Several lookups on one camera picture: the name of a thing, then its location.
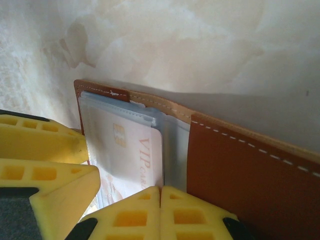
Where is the brown leather card holder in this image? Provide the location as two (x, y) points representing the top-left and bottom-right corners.
(73, 79), (320, 240)

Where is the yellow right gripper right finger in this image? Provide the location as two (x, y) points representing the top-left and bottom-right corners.
(161, 186), (251, 240)

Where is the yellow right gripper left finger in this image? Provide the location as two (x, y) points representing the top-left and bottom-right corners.
(62, 186), (161, 240)

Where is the white VIP card pink print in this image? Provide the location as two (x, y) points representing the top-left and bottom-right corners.
(86, 109), (165, 209)

